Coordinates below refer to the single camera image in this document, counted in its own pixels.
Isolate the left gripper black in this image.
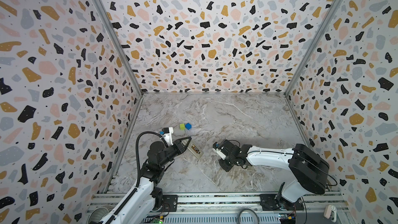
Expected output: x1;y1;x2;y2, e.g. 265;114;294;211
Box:
158;136;190;170

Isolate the white remote control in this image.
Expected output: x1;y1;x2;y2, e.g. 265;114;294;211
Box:
187;141;203;160

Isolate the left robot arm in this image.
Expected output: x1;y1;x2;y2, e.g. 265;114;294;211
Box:
89;131;192;224

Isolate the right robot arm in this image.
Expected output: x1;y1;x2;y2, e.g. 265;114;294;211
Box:
212;140;330;210

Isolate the blue cube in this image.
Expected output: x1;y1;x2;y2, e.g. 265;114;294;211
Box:
185;123;192;130

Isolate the metal ribbed bowl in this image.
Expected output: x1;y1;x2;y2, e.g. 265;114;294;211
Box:
87;207;109;224

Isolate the white clip device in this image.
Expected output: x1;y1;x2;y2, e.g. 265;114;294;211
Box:
323;204;337;223

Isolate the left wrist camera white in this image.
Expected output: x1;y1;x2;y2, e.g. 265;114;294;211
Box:
160;127;174;146

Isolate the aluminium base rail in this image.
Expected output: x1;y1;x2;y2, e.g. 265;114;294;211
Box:
83;191;355;224

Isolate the grey looped cable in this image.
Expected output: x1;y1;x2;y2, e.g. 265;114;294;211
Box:
236;208;260;224

